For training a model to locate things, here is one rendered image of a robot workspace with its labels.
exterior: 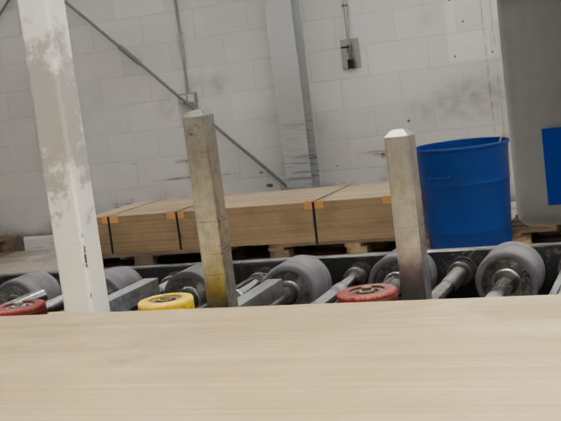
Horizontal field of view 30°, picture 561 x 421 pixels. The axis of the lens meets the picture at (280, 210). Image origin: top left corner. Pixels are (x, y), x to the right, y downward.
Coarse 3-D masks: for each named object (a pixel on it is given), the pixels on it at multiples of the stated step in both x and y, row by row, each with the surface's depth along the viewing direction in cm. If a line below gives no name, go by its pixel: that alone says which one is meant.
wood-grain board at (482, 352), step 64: (0, 320) 152; (64, 320) 146; (128, 320) 141; (192, 320) 136; (256, 320) 132; (320, 320) 127; (384, 320) 123; (448, 320) 120; (512, 320) 116; (0, 384) 116; (64, 384) 113; (128, 384) 110; (192, 384) 107; (256, 384) 104; (320, 384) 101; (384, 384) 99; (448, 384) 96; (512, 384) 94
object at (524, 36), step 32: (512, 0) 27; (544, 0) 27; (512, 32) 27; (544, 32) 27; (512, 64) 27; (544, 64) 27; (512, 96) 27; (544, 96) 27; (512, 128) 27; (544, 128) 27; (512, 160) 28; (544, 192) 27; (544, 224) 28
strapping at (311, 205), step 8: (360, 184) 721; (152, 200) 784; (312, 200) 660; (320, 200) 656; (384, 200) 639; (184, 208) 706; (312, 208) 658; (320, 208) 656; (104, 216) 717; (112, 216) 715; (168, 216) 698; (176, 216) 696; (112, 248) 719
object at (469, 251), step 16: (320, 256) 206; (336, 256) 205; (352, 256) 203; (368, 256) 202; (432, 256) 198; (448, 256) 196; (480, 256) 194; (544, 256) 190; (48, 272) 229; (144, 272) 220; (160, 272) 219; (240, 272) 212; (336, 272) 205; (464, 288) 196; (544, 288) 191
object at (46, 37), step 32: (32, 0) 144; (32, 32) 145; (64, 32) 147; (32, 64) 146; (64, 64) 147; (32, 96) 147; (64, 96) 146; (64, 128) 146; (64, 160) 147; (64, 192) 148; (64, 224) 148; (96, 224) 152; (64, 256) 149; (96, 256) 151; (64, 288) 150; (96, 288) 150
